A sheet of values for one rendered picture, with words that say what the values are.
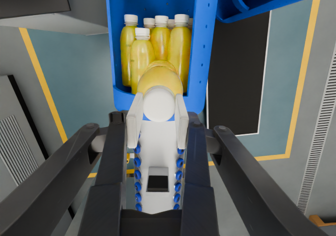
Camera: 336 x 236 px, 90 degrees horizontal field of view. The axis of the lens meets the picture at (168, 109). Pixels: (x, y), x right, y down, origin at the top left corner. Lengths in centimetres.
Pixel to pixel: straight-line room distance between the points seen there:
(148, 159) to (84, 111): 119
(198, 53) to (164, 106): 25
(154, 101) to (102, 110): 167
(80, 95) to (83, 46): 46
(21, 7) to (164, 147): 71
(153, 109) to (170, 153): 66
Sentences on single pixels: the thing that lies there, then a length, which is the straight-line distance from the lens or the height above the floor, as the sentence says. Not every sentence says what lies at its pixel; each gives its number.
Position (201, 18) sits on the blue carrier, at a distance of 42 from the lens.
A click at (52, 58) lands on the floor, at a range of 191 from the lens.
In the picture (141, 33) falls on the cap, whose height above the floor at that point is 113.
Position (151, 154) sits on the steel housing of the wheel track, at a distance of 85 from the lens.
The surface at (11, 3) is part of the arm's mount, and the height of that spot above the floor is 102.
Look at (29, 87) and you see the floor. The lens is 211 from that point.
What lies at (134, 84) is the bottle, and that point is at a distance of 49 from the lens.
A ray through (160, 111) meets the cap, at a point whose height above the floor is 143.
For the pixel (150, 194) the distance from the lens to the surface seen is 80.
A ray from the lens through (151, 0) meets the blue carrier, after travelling 67.
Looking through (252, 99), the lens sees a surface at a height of 15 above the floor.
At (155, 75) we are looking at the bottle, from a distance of 23.
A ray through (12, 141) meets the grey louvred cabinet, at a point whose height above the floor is 33.
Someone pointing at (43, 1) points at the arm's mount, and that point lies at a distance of 71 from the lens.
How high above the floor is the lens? 161
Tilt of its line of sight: 69 degrees down
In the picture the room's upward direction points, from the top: 177 degrees clockwise
